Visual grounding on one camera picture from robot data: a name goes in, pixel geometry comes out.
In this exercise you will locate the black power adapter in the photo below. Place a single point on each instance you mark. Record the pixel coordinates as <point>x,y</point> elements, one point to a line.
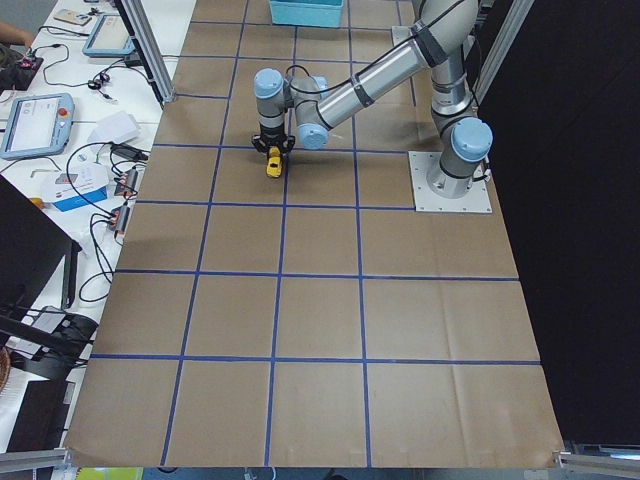
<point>129,152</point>

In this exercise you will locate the far grey teach pendant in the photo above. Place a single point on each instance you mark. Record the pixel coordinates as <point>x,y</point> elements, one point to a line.
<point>109,38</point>

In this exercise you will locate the blue and white box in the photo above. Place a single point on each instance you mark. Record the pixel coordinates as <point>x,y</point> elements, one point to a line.
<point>76,185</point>

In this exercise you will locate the grey teach pendant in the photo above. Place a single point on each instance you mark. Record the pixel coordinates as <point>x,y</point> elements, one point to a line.
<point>109,38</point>
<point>38,126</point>

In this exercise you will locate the black monitor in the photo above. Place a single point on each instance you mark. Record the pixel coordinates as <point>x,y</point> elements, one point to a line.
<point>32,248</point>

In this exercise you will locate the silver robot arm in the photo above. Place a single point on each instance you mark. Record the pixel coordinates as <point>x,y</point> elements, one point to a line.
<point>303,110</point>

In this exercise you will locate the light blue plastic bin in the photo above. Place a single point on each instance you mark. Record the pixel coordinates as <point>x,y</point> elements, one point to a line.
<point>308,13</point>

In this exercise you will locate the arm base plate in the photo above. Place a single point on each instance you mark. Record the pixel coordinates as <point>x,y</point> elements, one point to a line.
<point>436,192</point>
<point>406,36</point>

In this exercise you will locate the white folded paper box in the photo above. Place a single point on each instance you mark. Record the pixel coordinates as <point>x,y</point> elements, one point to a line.
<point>118,127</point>

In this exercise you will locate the near grey teach pendant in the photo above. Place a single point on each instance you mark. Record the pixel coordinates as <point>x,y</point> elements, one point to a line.
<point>38,126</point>

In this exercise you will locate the yellow toy beetle car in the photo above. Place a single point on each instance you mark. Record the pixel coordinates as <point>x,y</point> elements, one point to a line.
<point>274,165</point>

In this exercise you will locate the aluminium frame post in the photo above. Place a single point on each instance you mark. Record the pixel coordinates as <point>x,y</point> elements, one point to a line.
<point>137,24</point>

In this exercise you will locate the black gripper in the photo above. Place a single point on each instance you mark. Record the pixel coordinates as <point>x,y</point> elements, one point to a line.
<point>272,137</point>

